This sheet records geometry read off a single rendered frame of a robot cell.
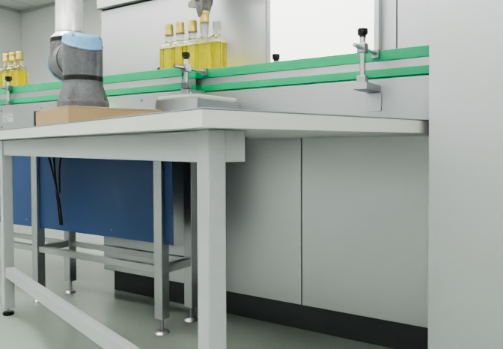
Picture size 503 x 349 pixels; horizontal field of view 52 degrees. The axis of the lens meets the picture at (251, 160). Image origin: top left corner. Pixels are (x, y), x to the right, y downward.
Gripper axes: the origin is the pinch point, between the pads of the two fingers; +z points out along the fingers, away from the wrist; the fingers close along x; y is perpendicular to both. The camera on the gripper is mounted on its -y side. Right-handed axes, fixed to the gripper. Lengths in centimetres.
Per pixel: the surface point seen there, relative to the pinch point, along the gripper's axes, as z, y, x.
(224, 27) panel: 2.7, -0.4, -11.9
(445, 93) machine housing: 37, -92, 22
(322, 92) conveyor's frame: 33, -52, 6
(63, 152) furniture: 51, 9, 55
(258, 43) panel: 10.9, -16.4, -12.0
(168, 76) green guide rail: 24.4, 5.6, 13.9
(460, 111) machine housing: 42, -95, 22
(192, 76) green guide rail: 23.7, 0.3, 6.4
